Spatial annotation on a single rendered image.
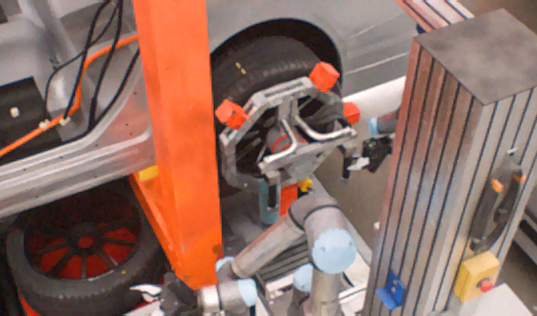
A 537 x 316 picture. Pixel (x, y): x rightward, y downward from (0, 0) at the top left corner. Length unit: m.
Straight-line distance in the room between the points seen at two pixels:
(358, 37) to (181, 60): 1.26
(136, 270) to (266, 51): 1.04
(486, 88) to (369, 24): 1.71
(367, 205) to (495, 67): 2.43
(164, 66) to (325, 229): 0.64
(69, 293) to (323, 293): 1.27
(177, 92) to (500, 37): 0.96
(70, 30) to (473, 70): 2.26
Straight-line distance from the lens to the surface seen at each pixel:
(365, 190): 4.01
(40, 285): 3.13
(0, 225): 3.63
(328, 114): 2.88
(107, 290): 3.06
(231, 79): 2.88
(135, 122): 2.94
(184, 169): 2.40
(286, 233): 2.10
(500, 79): 1.57
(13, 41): 3.58
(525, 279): 3.84
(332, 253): 1.94
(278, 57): 2.92
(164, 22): 2.01
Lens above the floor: 2.99
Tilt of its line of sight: 46 degrees down
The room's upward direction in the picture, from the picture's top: straight up
